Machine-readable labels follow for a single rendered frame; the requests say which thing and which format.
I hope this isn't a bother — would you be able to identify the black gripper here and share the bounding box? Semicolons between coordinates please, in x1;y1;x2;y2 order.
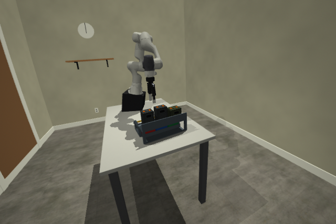
146;77;156;103

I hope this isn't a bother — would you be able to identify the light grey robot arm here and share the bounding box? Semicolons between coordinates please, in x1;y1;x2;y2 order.
127;32;163;95

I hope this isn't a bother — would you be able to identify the grey metal shelf rack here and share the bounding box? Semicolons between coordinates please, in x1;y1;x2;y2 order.
133;112;187;144

